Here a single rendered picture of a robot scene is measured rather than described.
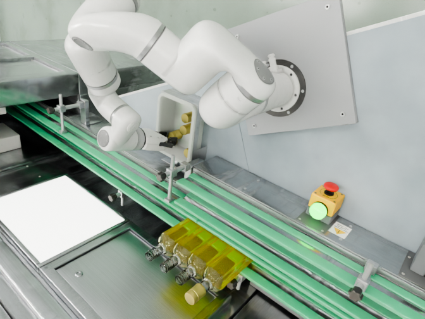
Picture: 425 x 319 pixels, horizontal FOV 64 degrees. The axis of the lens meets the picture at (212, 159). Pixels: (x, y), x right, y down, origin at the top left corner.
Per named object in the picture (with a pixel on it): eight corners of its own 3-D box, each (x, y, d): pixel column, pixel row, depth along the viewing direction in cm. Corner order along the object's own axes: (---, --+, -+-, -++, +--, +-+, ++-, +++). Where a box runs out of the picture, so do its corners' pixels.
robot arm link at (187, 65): (148, 45, 73) (194, -12, 62) (231, 112, 82) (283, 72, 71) (133, 70, 67) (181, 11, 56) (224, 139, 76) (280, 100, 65)
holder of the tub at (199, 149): (171, 154, 136) (157, 160, 130) (177, 87, 123) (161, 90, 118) (203, 172, 127) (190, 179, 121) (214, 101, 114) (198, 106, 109)
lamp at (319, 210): (310, 211, 94) (305, 216, 92) (314, 198, 92) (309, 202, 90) (325, 219, 92) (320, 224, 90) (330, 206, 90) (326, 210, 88)
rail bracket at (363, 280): (362, 263, 83) (343, 295, 73) (373, 240, 80) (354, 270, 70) (379, 273, 81) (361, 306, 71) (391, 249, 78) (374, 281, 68)
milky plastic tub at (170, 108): (171, 143, 133) (154, 149, 127) (176, 87, 123) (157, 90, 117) (204, 160, 124) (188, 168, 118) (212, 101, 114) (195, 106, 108)
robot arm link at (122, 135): (109, 97, 96) (129, 115, 92) (136, 100, 105) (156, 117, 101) (90, 142, 101) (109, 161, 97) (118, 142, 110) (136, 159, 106)
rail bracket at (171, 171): (180, 190, 117) (153, 204, 108) (185, 147, 110) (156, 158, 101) (187, 194, 116) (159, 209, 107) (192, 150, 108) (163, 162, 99)
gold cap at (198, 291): (207, 288, 85) (195, 299, 82) (205, 298, 87) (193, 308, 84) (197, 280, 87) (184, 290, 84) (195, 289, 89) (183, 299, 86)
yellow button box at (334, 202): (315, 203, 101) (305, 213, 95) (322, 181, 97) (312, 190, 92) (338, 214, 97) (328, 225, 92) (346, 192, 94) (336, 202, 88)
